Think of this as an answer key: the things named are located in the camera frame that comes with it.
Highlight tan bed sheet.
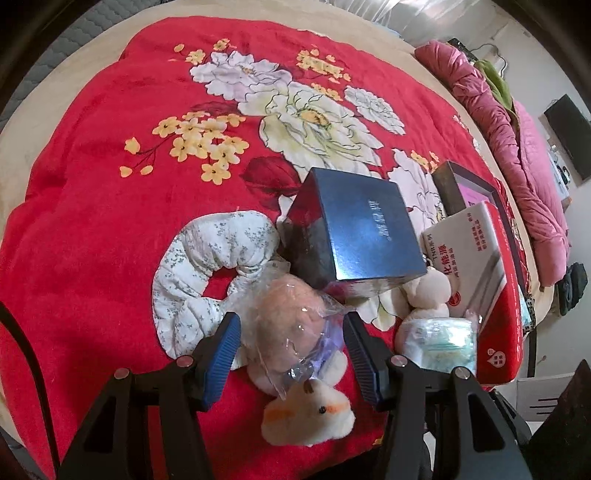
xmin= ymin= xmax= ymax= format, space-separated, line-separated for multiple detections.
xmin=0 ymin=0 xmax=561 ymax=467

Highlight white box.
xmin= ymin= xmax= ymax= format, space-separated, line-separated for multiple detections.
xmin=516 ymin=376 xmax=578 ymax=423

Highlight pink book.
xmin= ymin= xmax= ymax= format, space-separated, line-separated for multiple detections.
xmin=457 ymin=182 xmax=497 ymax=210

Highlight red tissue pack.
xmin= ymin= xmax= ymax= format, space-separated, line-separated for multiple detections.
xmin=421 ymin=200 xmax=525 ymax=386

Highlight black bag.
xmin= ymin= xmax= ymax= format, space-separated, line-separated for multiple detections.
xmin=556 ymin=262 xmax=589 ymax=317

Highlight red floral blanket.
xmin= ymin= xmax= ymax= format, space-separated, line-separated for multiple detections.
xmin=0 ymin=16 xmax=536 ymax=480

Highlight black television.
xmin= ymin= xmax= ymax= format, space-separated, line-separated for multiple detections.
xmin=544 ymin=93 xmax=591 ymax=182

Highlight dark tray box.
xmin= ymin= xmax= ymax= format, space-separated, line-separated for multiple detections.
xmin=431 ymin=161 xmax=532 ymax=296

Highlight white floral scrunchie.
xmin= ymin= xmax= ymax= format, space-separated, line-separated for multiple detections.
xmin=152 ymin=210 xmax=282 ymax=358

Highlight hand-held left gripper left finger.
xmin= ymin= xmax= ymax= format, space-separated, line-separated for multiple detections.
xmin=55 ymin=311 xmax=243 ymax=480

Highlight grey quilted cover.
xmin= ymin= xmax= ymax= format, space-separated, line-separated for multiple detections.
xmin=14 ymin=0 xmax=112 ymax=107

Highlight pink quilt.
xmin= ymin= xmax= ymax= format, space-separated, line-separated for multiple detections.
xmin=414 ymin=41 xmax=571 ymax=289

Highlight white drawer cabinet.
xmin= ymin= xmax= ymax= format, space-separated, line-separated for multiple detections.
xmin=547 ymin=141 xmax=573 ymax=204

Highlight cream plush bear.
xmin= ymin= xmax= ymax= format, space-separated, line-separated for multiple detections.
xmin=397 ymin=265 xmax=455 ymax=324

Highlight pink puff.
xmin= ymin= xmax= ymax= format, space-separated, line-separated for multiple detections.
xmin=231 ymin=261 xmax=356 ymax=400

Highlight green garment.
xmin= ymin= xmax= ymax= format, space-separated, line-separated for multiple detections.
xmin=473 ymin=60 xmax=513 ymax=112

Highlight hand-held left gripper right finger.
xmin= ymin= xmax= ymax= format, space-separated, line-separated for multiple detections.
xmin=342 ymin=311 xmax=532 ymax=480

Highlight dark blue box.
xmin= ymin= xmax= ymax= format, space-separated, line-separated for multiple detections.
xmin=279 ymin=167 xmax=428 ymax=305

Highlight white plush chick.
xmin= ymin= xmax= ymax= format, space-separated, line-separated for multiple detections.
xmin=247 ymin=351 xmax=357 ymax=448

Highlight small teal tissue pack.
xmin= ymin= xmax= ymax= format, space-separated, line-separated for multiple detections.
xmin=394 ymin=309 xmax=483 ymax=374

